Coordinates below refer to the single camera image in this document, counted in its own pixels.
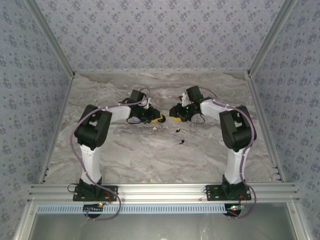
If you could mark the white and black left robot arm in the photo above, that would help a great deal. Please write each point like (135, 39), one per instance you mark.
(90, 160)

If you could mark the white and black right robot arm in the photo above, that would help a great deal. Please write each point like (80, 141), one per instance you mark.
(235, 165)

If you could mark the grey metal sheet panel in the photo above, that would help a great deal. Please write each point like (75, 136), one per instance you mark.
(162, 227)

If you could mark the small controller board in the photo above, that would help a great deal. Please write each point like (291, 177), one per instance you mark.
(233, 208)
(93, 208)

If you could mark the aluminium mounting rail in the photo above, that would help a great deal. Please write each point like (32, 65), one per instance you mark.
(162, 192)

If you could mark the aluminium table side rail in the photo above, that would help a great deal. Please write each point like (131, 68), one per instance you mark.
(265, 125)
(57, 127)

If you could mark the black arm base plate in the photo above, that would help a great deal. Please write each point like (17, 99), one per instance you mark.
(111, 193)
(212, 193)

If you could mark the aluminium frame post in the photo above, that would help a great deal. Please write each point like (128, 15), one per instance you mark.
(52, 37)
(270, 37)

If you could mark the aluminium frame leg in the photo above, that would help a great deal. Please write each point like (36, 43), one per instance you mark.
(300, 225)
(24, 225)

